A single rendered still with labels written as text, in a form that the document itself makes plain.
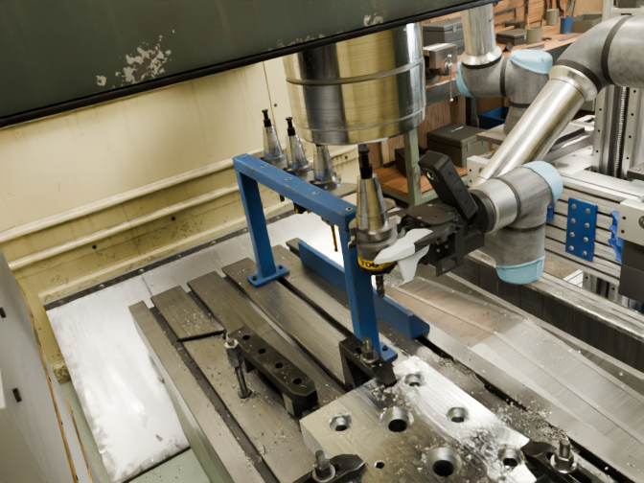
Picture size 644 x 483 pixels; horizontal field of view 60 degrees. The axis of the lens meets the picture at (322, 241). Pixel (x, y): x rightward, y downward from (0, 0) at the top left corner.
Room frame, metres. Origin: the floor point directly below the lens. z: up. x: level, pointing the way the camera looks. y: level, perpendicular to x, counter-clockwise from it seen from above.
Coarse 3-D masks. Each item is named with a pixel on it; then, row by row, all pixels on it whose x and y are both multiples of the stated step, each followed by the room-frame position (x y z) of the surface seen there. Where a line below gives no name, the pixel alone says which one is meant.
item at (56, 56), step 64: (0, 0) 0.40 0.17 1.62; (64, 0) 0.42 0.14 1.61; (128, 0) 0.43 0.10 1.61; (192, 0) 0.46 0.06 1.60; (256, 0) 0.48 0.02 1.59; (320, 0) 0.51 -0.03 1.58; (384, 0) 0.54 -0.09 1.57; (448, 0) 0.57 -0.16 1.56; (0, 64) 0.39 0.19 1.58; (64, 64) 0.41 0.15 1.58; (128, 64) 0.43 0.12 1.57; (192, 64) 0.45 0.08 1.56
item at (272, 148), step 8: (264, 128) 1.22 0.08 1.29; (272, 128) 1.22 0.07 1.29; (264, 136) 1.22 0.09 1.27; (272, 136) 1.21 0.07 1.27; (264, 144) 1.21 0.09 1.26; (272, 144) 1.21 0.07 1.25; (280, 144) 1.23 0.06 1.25; (264, 152) 1.22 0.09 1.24; (272, 152) 1.21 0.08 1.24; (280, 152) 1.21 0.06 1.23
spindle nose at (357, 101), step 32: (384, 32) 0.59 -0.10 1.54; (416, 32) 0.62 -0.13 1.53; (288, 64) 0.63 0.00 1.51; (320, 64) 0.60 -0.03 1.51; (352, 64) 0.59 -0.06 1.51; (384, 64) 0.59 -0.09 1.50; (416, 64) 0.62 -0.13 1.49; (288, 96) 0.66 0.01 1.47; (320, 96) 0.60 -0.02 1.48; (352, 96) 0.59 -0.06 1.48; (384, 96) 0.59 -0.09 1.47; (416, 96) 0.61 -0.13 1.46; (320, 128) 0.60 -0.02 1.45; (352, 128) 0.59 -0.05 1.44; (384, 128) 0.59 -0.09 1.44
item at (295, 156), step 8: (288, 136) 1.12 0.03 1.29; (296, 136) 1.12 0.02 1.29; (288, 144) 1.12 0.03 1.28; (296, 144) 1.12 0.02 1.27; (288, 152) 1.12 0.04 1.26; (296, 152) 1.11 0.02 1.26; (304, 152) 1.13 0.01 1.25; (288, 160) 1.12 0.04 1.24; (296, 160) 1.11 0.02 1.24; (304, 160) 1.12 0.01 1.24; (288, 168) 1.12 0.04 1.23; (296, 168) 1.11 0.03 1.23
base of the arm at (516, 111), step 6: (510, 102) 1.63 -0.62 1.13; (510, 108) 1.63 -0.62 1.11; (516, 108) 1.60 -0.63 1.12; (522, 108) 1.59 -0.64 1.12; (510, 114) 1.62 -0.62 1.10; (516, 114) 1.60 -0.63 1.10; (522, 114) 1.58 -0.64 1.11; (510, 120) 1.61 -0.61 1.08; (516, 120) 1.59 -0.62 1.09; (504, 126) 1.63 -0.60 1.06; (510, 126) 1.60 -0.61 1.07; (504, 132) 1.63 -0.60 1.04
